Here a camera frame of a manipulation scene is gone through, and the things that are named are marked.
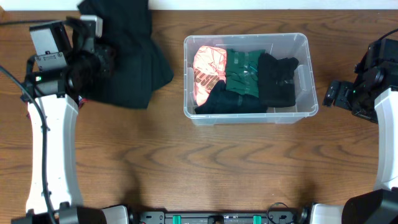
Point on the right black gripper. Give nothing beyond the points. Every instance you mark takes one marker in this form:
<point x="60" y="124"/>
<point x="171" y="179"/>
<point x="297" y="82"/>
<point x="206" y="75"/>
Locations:
<point x="342" y="101"/>

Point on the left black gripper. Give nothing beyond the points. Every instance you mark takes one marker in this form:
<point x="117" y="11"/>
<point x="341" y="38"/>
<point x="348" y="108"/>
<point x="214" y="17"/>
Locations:
<point x="102" y="54"/>

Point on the large black garment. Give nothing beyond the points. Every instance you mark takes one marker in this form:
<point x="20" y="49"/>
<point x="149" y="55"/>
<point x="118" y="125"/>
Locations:
<point x="140" y="67"/>

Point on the black cloth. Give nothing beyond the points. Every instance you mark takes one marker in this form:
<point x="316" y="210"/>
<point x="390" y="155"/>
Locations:
<point x="276" y="81"/>

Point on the dark green cloth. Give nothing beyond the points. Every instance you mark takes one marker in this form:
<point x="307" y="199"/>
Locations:
<point x="242" y="72"/>

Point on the clear plastic storage bin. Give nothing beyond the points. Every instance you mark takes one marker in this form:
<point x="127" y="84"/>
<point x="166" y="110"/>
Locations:
<point x="284" y="45"/>

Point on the pink printed shirt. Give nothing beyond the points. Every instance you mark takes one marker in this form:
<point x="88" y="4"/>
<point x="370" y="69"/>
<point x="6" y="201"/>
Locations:
<point x="209" y="67"/>

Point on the dark navy garment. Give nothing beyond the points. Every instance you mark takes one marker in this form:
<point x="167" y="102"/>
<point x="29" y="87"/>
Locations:
<point x="223" y="101"/>

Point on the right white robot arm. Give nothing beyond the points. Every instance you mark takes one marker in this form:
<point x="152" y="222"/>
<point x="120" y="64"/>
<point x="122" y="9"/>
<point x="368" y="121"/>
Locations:
<point x="373" y="97"/>

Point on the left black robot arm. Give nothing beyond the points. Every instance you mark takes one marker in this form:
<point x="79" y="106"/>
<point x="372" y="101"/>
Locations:
<point x="68" y="59"/>

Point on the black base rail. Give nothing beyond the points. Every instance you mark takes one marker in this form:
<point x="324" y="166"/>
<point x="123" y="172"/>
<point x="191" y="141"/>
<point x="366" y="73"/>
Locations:
<point x="277" y="216"/>

